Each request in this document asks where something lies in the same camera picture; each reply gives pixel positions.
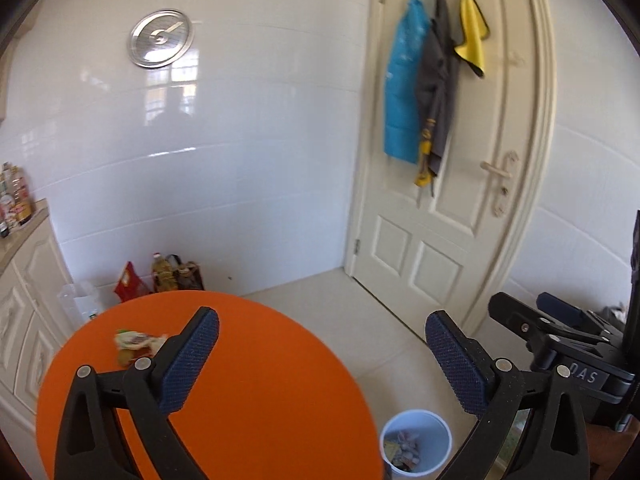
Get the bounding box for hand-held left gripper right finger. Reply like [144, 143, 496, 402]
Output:
[425, 310, 593, 480]

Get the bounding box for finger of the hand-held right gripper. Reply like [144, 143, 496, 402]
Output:
[536, 291, 626, 341]
[489, 291, 606, 358]

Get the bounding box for dark sauce bottle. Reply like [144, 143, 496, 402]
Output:
[15, 172, 35, 227]

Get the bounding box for grey apron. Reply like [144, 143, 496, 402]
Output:
[412, 0, 461, 208]

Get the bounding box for yellow cooking oil bottle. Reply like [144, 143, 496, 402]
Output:
[151, 251, 177, 293]

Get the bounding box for green and red snack wrapper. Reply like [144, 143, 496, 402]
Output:
[114, 329, 168, 367]

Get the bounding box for cream panelled door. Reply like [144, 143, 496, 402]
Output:
[345, 0, 558, 341]

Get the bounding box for dark brown bag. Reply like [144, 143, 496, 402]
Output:
[165, 254, 206, 292]

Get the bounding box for cream door handle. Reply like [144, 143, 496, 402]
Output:
[480, 150, 521, 218]

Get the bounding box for blue plastic apron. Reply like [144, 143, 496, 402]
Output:
[382, 0, 432, 165]

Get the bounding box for white plastic bag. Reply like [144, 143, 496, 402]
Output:
[59, 281, 105, 327]

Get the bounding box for light blue waste bin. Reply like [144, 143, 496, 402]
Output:
[379, 409, 453, 477]

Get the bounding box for cream base cabinets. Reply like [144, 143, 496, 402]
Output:
[0, 220, 76, 411]

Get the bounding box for yellow cloth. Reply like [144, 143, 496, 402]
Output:
[454, 0, 491, 78]

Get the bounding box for red bag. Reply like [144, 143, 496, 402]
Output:
[114, 261, 151, 303]

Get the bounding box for beige kitchen countertop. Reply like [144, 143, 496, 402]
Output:
[0, 199, 51, 273]

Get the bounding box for orange round table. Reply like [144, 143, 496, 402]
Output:
[36, 290, 386, 480]

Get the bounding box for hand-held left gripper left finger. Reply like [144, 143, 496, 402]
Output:
[53, 306, 221, 480]

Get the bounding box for round metal wall disc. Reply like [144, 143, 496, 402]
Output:
[129, 9, 195, 68]

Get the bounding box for person's right forearm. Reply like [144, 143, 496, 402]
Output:
[585, 417, 640, 480]

